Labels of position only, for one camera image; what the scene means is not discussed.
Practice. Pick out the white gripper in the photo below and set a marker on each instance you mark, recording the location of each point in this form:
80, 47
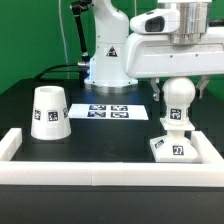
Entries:
153, 56

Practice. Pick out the white lamp bulb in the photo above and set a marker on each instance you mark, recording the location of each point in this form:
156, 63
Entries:
179, 92

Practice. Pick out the white lamp base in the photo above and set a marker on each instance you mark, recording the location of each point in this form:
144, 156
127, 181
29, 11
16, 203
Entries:
174, 147

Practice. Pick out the white lamp shade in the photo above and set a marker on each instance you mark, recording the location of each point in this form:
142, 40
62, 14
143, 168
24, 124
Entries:
50, 119

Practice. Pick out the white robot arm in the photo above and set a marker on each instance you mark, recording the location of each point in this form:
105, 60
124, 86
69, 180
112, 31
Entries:
175, 39

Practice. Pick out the white marker sheet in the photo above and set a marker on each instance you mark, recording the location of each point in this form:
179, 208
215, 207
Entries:
108, 112

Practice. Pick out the white U-shaped fence frame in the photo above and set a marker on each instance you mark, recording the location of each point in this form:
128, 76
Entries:
209, 173

